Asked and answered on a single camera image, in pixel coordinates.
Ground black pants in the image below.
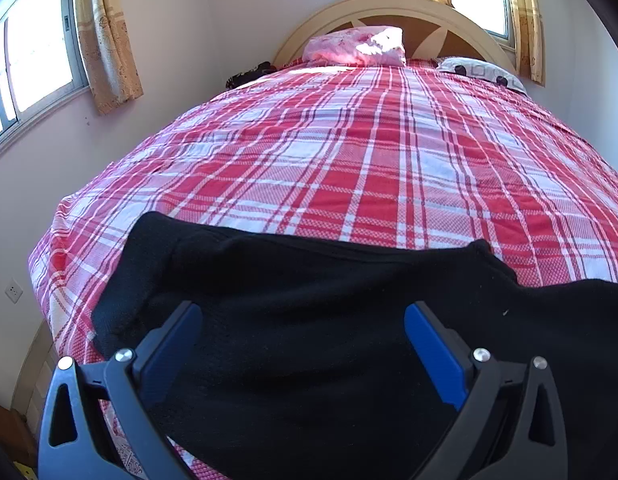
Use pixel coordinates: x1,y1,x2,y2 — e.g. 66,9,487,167
91,212,618,479

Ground red plaid bed sheet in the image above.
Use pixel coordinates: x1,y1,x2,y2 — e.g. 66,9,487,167
29,62,618,362

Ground white black-dotted pillow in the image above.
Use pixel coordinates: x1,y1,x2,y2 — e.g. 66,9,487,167
437,56,527,94

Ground side window right curtain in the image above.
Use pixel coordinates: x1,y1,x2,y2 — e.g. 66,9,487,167
74,0,143,115

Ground side window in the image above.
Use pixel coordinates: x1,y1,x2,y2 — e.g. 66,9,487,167
0,0,88,151

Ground head window right curtain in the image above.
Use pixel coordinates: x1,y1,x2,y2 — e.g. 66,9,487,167
510,0,546,87

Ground pink floral pillow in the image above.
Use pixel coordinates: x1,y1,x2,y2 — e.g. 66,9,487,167
303,25,407,67

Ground beige wooden headboard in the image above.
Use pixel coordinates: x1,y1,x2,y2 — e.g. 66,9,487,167
272,0,518,75

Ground black object beside bed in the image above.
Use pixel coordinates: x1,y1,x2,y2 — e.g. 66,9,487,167
225,61,277,90

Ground white wall socket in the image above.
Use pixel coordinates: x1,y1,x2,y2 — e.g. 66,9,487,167
4,278,24,304

